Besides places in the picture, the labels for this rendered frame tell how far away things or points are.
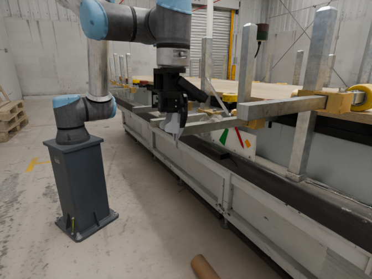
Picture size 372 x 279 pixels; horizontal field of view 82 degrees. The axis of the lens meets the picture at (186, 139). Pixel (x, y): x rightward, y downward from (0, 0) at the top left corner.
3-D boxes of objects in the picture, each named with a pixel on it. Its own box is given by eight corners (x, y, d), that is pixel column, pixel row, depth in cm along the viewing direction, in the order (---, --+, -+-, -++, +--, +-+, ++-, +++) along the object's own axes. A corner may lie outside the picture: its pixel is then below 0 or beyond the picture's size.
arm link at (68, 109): (55, 123, 131) (48, 94, 125) (84, 119, 140) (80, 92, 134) (57, 129, 119) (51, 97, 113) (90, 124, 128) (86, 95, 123)
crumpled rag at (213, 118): (208, 124, 66) (208, 117, 65) (196, 119, 71) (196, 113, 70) (230, 120, 70) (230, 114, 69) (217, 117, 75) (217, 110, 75)
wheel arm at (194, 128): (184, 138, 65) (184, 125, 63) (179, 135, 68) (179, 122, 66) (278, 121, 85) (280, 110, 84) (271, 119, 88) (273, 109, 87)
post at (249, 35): (238, 156, 85) (250, 21, 70) (232, 154, 88) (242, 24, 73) (245, 155, 87) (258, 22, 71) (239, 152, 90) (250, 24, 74)
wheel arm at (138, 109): (134, 115, 106) (133, 107, 105) (132, 114, 109) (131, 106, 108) (205, 107, 127) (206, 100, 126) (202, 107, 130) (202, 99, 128)
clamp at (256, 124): (254, 129, 75) (256, 115, 73) (228, 122, 86) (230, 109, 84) (265, 127, 77) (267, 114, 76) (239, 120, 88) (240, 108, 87)
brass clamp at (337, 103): (337, 115, 51) (342, 93, 49) (287, 106, 62) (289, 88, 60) (350, 112, 54) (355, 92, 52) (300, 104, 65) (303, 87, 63)
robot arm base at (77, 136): (65, 147, 120) (62, 130, 116) (50, 140, 130) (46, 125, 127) (96, 139, 134) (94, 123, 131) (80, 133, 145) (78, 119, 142)
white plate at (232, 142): (253, 162, 78) (256, 135, 74) (210, 141, 99) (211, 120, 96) (254, 161, 78) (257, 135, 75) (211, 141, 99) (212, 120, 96)
